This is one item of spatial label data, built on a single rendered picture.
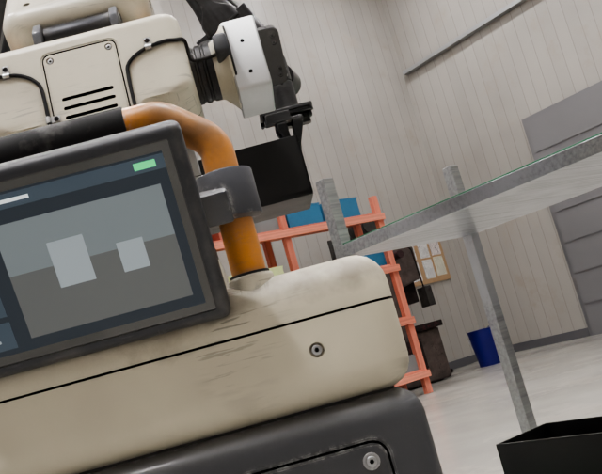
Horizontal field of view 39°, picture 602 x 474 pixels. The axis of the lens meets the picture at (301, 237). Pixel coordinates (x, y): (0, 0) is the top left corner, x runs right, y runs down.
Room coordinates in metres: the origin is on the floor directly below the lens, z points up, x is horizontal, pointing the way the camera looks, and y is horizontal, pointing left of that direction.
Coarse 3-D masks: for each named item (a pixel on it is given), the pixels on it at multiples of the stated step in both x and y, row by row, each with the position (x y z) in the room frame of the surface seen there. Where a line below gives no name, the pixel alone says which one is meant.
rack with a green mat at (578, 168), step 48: (576, 144) 1.35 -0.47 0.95; (336, 192) 1.83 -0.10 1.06; (480, 192) 1.51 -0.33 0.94; (528, 192) 1.57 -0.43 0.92; (576, 192) 1.79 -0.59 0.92; (336, 240) 1.83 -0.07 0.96; (384, 240) 1.72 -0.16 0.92; (432, 240) 1.97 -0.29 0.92; (480, 240) 2.10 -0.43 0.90; (480, 288) 2.10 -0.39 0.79
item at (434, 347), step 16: (368, 224) 11.12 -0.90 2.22; (400, 256) 10.98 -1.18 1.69; (400, 272) 11.21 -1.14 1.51; (416, 272) 11.34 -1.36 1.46; (432, 304) 11.17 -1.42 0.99; (432, 336) 11.32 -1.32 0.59; (432, 352) 11.28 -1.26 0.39; (432, 368) 11.24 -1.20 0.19; (448, 368) 11.38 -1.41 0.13; (416, 384) 11.08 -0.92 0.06
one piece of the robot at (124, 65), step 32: (96, 32) 1.09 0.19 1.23; (128, 32) 1.09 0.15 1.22; (160, 32) 1.09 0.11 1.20; (0, 64) 1.08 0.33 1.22; (32, 64) 1.08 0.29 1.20; (64, 64) 1.08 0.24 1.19; (96, 64) 1.08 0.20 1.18; (128, 64) 1.07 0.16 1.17; (160, 64) 1.08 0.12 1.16; (192, 64) 1.16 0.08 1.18; (0, 96) 1.07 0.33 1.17; (32, 96) 1.07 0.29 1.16; (64, 96) 1.07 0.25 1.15; (96, 96) 1.07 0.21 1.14; (128, 96) 1.08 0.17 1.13; (160, 96) 1.08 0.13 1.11; (192, 96) 1.11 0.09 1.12; (0, 128) 1.06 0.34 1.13; (32, 128) 1.07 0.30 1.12
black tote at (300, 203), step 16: (272, 144) 1.48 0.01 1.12; (288, 144) 1.48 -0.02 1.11; (240, 160) 1.48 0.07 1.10; (256, 160) 1.48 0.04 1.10; (272, 160) 1.48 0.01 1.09; (288, 160) 1.48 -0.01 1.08; (304, 160) 1.49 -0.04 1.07; (256, 176) 1.48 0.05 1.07; (272, 176) 1.48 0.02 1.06; (288, 176) 1.48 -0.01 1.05; (304, 176) 1.49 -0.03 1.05; (272, 192) 1.48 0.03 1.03; (288, 192) 1.48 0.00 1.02; (304, 192) 1.49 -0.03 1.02; (272, 208) 1.53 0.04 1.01; (288, 208) 1.58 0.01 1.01; (304, 208) 1.63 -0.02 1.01
